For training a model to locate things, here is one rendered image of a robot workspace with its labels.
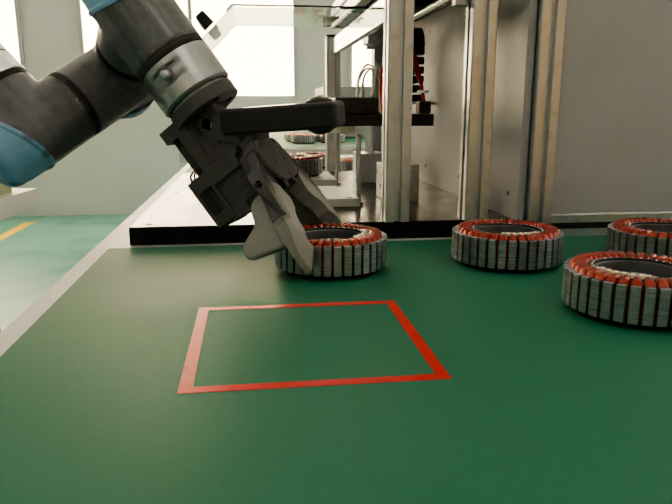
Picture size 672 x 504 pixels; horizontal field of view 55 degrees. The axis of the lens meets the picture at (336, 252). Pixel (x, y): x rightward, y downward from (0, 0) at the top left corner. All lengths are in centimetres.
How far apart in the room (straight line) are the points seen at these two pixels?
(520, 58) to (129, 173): 514
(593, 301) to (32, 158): 53
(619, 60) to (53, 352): 70
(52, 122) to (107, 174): 514
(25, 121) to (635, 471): 59
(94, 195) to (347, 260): 535
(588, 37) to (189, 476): 70
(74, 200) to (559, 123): 533
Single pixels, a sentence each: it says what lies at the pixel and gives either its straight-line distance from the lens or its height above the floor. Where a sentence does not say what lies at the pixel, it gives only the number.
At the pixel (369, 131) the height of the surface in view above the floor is 86.
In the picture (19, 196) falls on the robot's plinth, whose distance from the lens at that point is 136.
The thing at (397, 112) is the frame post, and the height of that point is 90.
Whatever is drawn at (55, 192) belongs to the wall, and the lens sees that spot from 596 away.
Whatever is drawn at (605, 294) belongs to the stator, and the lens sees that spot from 51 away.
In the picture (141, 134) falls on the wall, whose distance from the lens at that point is 576.
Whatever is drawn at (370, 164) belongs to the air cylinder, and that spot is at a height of 80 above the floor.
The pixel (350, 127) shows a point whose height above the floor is 88.
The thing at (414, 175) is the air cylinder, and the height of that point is 81.
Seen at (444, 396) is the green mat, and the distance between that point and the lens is 37.
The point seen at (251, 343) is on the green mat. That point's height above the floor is 75.
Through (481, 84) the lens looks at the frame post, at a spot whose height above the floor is 93.
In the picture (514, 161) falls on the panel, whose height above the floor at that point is 84.
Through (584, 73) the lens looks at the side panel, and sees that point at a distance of 86.
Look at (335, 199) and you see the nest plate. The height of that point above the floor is 78.
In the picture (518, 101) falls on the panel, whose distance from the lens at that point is 83.
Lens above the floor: 91
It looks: 13 degrees down
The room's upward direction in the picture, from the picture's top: straight up
